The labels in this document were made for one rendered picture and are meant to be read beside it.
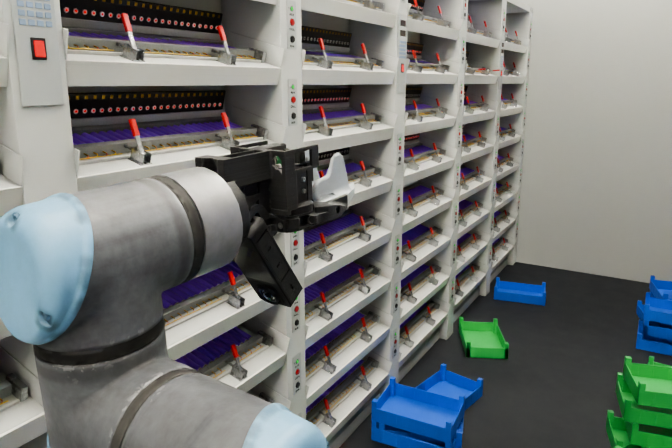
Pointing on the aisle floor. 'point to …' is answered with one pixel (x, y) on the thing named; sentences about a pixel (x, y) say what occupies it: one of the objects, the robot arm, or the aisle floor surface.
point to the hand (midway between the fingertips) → (341, 193)
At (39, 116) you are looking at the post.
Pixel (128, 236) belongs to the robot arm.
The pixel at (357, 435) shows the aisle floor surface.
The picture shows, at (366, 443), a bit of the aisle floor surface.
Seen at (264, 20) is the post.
